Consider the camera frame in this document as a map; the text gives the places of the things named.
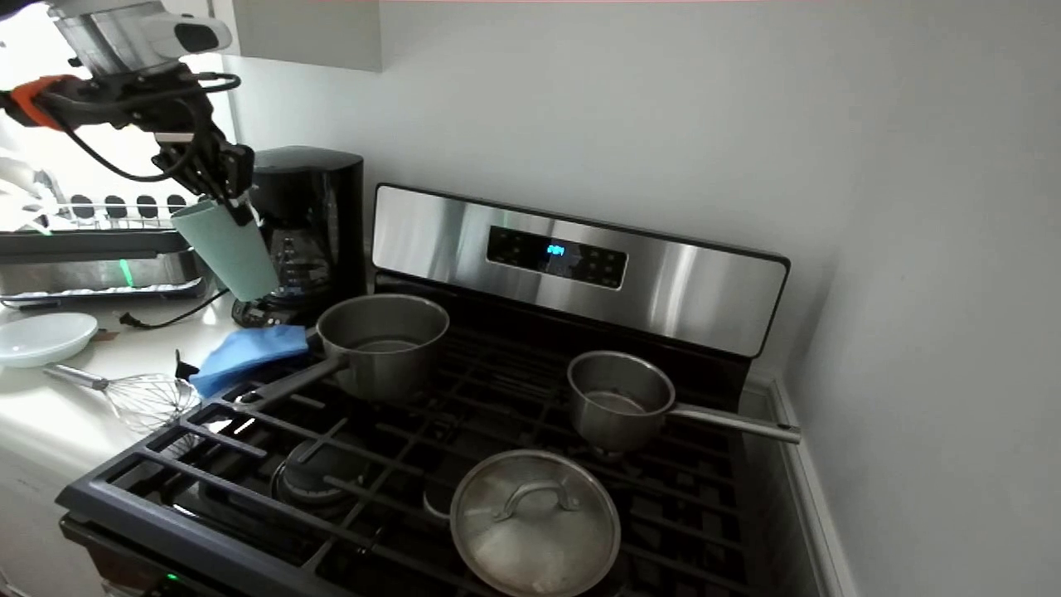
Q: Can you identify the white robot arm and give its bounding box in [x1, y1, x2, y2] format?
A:
[0, 0, 255, 203]

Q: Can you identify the blue folded cloth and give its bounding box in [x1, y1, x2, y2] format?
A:
[193, 327, 307, 398]

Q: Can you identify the light green plastic cup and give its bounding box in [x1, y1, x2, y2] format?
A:
[173, 198, 278, 302]

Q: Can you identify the silver pot lid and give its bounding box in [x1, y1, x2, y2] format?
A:
[446, 449, 620, 597]

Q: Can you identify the black gas stove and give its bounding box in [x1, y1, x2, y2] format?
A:
[60, 186, 789, 597]

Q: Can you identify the steel wire whisk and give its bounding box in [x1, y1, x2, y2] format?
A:
[45, 364, 199, 429]

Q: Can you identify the small steel pot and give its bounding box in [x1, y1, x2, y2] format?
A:
[563, 352, 803, 455]

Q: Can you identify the black coffee maker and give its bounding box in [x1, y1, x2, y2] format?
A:
[232, 146, 365, 329]

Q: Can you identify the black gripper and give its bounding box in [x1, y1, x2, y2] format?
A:
[152, 100, 255, 203]

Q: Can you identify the light blue plate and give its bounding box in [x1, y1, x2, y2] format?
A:
[0, 313, 98, 370]

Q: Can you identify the steel dish rack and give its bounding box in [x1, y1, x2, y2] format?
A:
[0, 194, 205, 302]

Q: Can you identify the big steel pot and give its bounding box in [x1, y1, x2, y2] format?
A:
[237, 291, 452, 408]

